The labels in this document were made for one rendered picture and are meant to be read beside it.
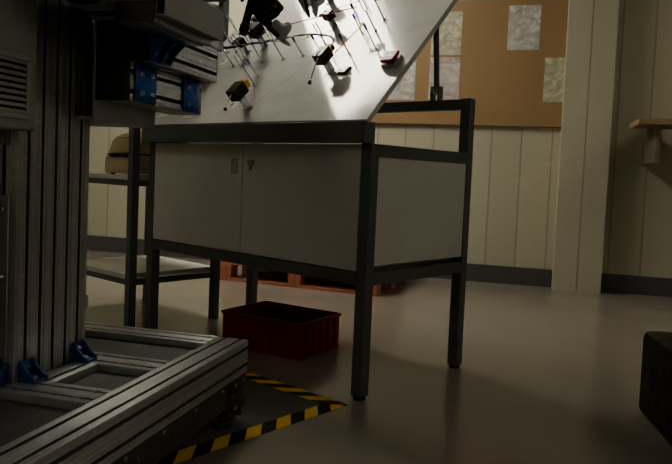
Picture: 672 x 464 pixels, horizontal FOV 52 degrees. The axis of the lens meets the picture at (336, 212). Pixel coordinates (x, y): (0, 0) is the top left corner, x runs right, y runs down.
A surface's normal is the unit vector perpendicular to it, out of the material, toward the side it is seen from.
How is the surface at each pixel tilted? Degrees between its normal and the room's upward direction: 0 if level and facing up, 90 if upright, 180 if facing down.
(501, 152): 90
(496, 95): 90
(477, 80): 90
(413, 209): 90
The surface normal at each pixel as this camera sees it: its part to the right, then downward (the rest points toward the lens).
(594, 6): -0.26, 0.04
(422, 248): 0.75, 0.07
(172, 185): -0.66, 0.01
